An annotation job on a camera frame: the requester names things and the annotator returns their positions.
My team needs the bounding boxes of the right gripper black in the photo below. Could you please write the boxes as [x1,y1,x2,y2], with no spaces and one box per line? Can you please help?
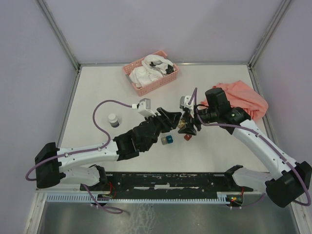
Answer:
[178,105,218,136]

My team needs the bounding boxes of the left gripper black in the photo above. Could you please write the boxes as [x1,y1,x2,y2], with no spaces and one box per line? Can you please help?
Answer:
[144,107,182,139]

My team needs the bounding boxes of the teal pill box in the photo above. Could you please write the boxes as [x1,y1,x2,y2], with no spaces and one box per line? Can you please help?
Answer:
[166,135,173,144]

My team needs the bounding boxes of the grey pill box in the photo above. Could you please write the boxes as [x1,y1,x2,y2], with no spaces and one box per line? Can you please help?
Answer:
[161,137,168,145]

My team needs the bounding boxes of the white bottle cap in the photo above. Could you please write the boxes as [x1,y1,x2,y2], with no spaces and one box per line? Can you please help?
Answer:
[108,113,119,128]

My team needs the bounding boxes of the glass pill bottle yellow pills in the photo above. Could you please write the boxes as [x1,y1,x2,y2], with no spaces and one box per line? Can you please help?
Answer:
[177,119,187,129]

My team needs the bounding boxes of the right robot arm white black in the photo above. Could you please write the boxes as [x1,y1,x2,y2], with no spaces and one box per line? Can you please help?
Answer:
[178,88,312,208]

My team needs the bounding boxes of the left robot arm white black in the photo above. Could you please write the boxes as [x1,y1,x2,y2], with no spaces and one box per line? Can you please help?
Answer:
[35,107,182,190]

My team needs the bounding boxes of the red pill box right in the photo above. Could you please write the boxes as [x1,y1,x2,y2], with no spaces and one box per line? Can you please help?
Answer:
[184,134,192,141]

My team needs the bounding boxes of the pink plastic basket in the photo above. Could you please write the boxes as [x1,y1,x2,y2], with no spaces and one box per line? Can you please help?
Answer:
[122,50,179,96]

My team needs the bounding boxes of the white cloth in basket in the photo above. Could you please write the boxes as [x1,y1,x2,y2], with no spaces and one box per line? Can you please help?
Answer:
[129,55,176,88]

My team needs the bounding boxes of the pink shirt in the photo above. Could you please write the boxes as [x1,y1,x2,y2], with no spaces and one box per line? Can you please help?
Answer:
[213,80,269,121]

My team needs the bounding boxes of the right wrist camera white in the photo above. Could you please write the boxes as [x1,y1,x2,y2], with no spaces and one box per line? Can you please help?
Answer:
[179,96,194,117]

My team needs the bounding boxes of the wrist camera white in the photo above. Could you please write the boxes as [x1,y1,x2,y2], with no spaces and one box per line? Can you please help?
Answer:
[132,98,156,117]
[179,96,194,117]

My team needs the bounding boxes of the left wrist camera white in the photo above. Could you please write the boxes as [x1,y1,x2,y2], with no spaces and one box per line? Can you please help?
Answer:
[132,98,156,117]

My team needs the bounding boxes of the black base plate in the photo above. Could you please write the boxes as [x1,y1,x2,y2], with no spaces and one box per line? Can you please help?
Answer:
[89,172,253,199]

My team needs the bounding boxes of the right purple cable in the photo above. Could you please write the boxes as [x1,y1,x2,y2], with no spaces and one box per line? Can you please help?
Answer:
[189,87,312,210]

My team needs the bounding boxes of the white cable duct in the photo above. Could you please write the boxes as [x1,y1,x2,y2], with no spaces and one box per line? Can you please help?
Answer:
[46,193,229,204]

